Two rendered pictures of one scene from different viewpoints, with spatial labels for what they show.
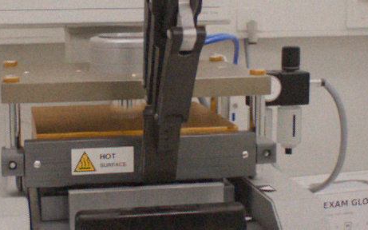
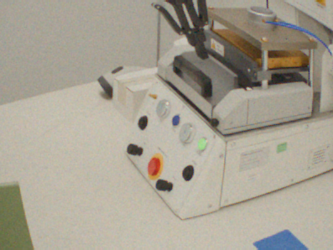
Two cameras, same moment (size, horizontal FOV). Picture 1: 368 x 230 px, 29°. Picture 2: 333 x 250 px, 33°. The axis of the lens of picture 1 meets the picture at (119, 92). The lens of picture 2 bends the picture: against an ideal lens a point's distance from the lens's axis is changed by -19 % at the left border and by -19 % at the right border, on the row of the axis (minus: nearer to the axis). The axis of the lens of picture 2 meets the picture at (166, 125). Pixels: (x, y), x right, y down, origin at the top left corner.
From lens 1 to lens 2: 133 cm
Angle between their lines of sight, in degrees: 73
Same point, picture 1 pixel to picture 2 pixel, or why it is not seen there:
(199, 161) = (238, 65)
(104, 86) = (223, 20)
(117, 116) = not seen: hidden behind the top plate
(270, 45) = not seen: outside the picture
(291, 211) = (231, 96)
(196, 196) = (227, 75)
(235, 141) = (247, 62)
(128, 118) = not seen: hidden behind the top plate
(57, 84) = (214, 13)
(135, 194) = (215, 64)
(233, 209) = (201, 78)
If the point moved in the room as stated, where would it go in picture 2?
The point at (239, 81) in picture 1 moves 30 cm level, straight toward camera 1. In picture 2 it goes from (252, 39) to (106, 37)
